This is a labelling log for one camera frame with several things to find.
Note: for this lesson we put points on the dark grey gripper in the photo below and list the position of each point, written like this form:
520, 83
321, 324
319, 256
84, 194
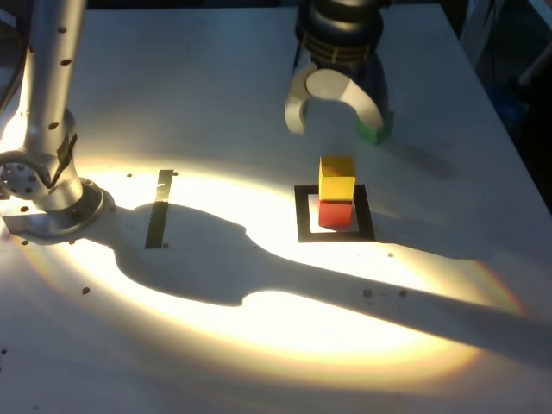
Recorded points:
377, 82

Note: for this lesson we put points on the yellow cube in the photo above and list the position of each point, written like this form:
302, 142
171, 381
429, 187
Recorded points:
336, 185

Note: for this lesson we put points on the wooden frame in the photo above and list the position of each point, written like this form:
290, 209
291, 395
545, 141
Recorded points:
474, 30

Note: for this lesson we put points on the blue round object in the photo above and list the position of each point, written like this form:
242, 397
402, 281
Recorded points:
509, 105

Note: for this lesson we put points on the red cube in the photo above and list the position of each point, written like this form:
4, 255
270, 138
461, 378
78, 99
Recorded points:
334, 215

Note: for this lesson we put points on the black tape strip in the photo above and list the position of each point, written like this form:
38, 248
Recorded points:
156, 215

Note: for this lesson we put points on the green cube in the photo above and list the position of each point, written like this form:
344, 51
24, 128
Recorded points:
384, 133

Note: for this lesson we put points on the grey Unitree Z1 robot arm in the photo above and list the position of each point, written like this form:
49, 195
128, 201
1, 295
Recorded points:
47, 86

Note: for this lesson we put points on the black tape square outline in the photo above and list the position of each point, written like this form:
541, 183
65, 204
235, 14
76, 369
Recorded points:
302, 215

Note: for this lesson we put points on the person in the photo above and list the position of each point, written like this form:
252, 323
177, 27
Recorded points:
535, 69

